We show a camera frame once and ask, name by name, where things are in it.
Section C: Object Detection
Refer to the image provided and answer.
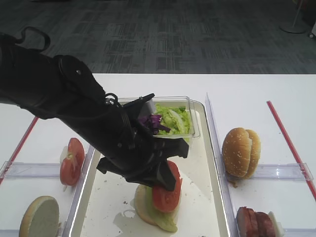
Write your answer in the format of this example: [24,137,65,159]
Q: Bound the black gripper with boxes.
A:
[97,121,189,192]

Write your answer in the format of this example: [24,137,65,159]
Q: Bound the red tomato slice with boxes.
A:
[60,138,85,186]
[152,160,182,213]

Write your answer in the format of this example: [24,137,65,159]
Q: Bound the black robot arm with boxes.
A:
[0,34,189,191]

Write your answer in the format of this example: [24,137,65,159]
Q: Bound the green lettuce leaf on bun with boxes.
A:
[145,186,178,233]

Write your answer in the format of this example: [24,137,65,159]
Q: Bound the green lettuce pieces in box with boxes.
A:
[156,104,191,136]

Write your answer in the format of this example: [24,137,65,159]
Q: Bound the front red meat patty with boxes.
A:
[237,207,253,237]

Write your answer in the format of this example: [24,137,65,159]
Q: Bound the red meat patty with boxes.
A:
[261,212,276,237]
[237,207,253,237]
[252,212,267,237]

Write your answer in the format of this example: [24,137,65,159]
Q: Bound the white tomato stand block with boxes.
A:
[60,146,68,164]

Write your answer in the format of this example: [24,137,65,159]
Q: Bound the bottom bun slice on tray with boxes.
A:
[134,184,182,226]

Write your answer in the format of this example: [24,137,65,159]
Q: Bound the shredded purple cabbage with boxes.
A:
[138,115,171,135]

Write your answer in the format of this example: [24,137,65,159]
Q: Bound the clear plastic salad box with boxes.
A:
[117,95,201,140]

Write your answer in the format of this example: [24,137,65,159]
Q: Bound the white rectangular tray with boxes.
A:
[70,101,229,237]

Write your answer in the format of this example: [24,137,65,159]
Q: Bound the sesame bun top front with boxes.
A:
[222,127,252,178]

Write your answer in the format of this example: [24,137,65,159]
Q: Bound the sesame bun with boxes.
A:
[244,129,261,179]
[222,127,252,178]

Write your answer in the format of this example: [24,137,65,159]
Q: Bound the left clear long divider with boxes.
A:
[61,145,95,237]

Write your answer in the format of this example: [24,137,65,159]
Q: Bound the clear long divider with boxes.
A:
[61,145,95,237]
[205,93,239,237]

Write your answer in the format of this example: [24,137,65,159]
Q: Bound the right clear long divider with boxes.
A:
[205,93,239,237]

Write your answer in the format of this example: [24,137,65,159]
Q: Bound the sesame bun top rear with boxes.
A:
[244,129,261,179]

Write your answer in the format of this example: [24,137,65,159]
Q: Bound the right red strip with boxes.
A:
[267,101,316,199]

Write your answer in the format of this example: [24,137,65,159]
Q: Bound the red strip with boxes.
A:
[0,117,39,184]
[267,101,316,199]

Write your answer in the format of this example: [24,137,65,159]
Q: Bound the white patty stand block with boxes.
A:
[268,211,285,237]

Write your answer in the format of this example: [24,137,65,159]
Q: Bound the upright bun half left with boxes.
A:
[18,196,59,237]

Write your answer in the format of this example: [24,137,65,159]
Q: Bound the left red strip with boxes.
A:
[0,117,39,184]

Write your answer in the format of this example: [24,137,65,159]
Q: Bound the grey round stand base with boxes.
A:
[279,0,306,34]

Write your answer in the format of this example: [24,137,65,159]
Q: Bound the clear rail upper right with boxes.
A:
[250,163,314,181]

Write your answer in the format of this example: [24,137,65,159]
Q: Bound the clear rail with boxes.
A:
[0,161,60,178]
[284,228,316,237]
[250,163,314,181]

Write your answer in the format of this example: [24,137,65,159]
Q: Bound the clear rail lower right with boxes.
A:
[284,228,316,237]

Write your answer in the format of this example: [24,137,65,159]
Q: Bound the clear rail upper left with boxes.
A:
[0,161,60,178]

